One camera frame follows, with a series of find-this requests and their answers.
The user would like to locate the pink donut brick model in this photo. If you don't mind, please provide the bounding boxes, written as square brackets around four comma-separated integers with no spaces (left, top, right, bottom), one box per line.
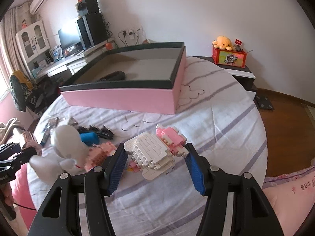
[84,141,117,172]

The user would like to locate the blue gold long box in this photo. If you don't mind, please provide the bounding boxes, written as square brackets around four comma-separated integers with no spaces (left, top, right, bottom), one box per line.
[40,122,52,147]

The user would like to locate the blue plastic case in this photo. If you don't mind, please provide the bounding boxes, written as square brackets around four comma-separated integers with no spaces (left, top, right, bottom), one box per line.
[80,132,100,147]

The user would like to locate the black hair clip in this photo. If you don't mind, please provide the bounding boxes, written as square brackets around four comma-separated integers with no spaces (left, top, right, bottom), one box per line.
[77,125,114,140]

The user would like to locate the pink white brick figure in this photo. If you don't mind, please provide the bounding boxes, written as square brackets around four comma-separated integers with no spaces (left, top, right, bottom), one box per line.
[124,124,188,181]

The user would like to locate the pink green storage box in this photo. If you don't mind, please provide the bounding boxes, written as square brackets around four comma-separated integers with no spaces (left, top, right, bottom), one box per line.
[60,42,186,114]

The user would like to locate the rose gold metal cup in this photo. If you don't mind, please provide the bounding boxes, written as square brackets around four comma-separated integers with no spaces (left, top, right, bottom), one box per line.
[20,132,42,152]

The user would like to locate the white plastic cone device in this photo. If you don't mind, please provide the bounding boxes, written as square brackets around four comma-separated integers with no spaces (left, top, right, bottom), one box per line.
[29,156,64,186]

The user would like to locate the clear plastic bottle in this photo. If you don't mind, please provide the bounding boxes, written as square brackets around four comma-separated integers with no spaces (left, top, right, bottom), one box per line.
[47,117,79,129]

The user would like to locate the black office chair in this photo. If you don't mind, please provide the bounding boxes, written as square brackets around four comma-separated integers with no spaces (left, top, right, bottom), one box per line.
[9,70,60,116]

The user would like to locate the white striped quilt cover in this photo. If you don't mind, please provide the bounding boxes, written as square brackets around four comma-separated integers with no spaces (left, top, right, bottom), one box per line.
[35,56,268,235]

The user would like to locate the white desk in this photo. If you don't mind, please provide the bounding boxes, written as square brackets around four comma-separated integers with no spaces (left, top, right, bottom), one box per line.
[34,38,118,83]

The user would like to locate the white low side cabinet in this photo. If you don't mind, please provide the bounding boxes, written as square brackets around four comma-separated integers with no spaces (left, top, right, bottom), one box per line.
[181,56,257,104]

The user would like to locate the white glass door cabinet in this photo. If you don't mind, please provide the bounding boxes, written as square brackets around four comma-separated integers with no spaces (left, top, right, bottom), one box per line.
[16,20,50,64]

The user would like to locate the red cartoon storage box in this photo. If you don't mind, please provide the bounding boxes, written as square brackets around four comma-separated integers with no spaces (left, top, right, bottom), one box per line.
[212,47,247,68]

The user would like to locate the black computer monitor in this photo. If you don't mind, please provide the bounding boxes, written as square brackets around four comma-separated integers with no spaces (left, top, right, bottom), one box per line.
[58,26,81,50]

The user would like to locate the orange cap bottle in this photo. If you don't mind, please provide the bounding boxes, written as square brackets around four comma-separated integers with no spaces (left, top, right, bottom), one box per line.
[105,43,113,50]

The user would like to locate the beige curtain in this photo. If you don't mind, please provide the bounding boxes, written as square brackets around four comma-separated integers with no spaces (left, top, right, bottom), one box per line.
[1,7,27,81]

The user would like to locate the orange octopus plush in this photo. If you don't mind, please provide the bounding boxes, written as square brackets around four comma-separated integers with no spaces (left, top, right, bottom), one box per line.
[212,36,233,51]

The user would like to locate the black computer tower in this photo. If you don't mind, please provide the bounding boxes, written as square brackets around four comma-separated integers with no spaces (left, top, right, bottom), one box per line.
[77,13,109,49]

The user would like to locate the black speaker box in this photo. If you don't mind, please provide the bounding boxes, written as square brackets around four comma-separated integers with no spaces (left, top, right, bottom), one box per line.
[76,0,99,17]

